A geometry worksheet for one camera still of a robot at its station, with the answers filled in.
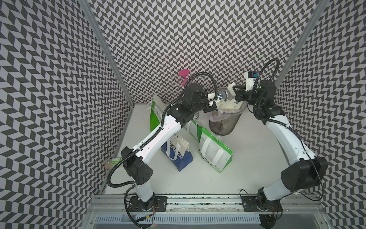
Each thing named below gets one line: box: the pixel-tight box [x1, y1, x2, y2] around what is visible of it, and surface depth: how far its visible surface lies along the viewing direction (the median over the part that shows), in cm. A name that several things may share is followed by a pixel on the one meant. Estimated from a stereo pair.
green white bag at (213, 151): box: [198, 127, 234, 174], surface depth 73 cm
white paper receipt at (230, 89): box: [227, 82, 237, 96], surface depth 76 cm
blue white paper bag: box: [161, 133, 194, 173], surface depth 75 cm
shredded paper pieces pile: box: [215, 98, 244, 110], surface depth 94 cm
